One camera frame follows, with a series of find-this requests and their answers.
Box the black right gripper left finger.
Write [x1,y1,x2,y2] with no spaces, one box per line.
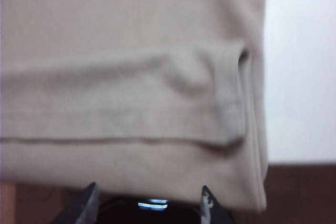
[56,182,99,224]

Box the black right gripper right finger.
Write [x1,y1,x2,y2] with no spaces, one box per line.
[201,185,232,224]

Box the beige T-shirt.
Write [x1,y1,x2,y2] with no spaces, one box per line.
[0,0,270,213]

